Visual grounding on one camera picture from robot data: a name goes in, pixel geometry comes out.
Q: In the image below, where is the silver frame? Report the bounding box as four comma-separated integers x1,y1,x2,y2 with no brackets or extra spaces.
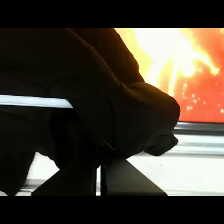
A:
171,132,224,158

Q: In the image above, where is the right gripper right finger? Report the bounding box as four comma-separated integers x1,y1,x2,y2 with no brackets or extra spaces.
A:
100,142,168,197

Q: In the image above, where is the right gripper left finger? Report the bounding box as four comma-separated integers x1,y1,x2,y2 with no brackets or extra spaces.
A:
31,163,98,197

